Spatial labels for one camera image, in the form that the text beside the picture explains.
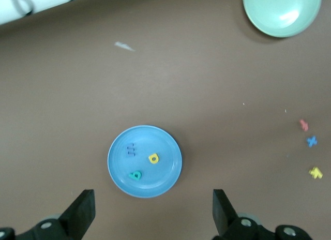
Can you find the blue foam letter x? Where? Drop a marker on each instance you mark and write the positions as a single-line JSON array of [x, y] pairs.
[[312, 141]]

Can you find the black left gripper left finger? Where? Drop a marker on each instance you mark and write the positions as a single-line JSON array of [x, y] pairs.
[[77, 214]]

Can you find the brown table cover sheet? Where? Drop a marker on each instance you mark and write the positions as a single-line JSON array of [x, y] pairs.
[[181, 82]]

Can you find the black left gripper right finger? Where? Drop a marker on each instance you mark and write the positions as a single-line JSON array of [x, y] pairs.
[[225, 216]]

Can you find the yellow foam letter k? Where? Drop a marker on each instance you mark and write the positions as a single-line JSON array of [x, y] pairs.
[[315, 172]]

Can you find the blue foam letter m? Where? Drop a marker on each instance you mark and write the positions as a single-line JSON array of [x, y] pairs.
[[128, 150]]

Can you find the small white paper scrap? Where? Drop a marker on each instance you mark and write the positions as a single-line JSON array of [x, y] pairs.
[[124, 45]]

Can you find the blue round plate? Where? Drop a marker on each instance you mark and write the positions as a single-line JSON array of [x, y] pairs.
[[160, 180]]

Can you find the teal foam letter b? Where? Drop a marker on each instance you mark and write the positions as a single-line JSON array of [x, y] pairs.
[[139, 174]]

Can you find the green round plate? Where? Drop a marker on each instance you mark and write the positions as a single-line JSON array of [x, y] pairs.
[[279, 12]]

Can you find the yellow foam letter a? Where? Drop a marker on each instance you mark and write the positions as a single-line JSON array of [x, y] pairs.
[[152, 155]]

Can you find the red foam letter f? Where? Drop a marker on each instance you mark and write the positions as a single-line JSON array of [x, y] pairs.
[[304, 125]]

